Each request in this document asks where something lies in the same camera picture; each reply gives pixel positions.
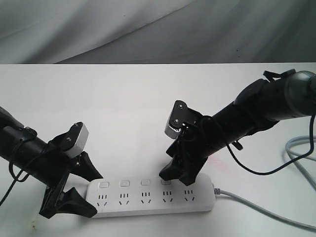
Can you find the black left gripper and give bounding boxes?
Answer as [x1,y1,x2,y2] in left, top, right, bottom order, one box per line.
[32,134,103,218]

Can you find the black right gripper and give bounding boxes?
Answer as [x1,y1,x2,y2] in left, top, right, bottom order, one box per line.
[159,112,229,185]

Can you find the white power strip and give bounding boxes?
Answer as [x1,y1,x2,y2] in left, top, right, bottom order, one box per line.
[85,173,216,218]

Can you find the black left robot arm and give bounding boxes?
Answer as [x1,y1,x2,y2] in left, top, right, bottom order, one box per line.
[0,108,102,219]

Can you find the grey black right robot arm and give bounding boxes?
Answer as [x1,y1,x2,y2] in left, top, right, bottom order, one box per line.
[159,69,316,186]

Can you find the white backdrop cloth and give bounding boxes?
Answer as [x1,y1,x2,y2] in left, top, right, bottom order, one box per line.
[0,0,316,64]

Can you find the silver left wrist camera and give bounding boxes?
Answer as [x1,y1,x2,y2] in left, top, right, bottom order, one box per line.
[60,122,89,158]

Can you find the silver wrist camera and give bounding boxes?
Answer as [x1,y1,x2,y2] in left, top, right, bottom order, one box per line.
[60,122,89,158]
[164,100,198,139]

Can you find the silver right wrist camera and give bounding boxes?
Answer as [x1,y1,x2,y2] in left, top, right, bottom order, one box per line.
[164,100,198,139]

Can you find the black left camera cable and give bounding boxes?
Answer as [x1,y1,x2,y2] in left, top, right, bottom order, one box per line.
[0,140,50,205]

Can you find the black camera cable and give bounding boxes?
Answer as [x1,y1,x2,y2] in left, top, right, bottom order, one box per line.
[0,140,50,205]
[226,113,316,175]

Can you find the grey power cable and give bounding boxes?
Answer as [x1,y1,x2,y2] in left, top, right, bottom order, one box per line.
[211,138,316,234]

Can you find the black right camera cable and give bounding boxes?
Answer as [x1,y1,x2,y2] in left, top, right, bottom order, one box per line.
[226,113,316,175]

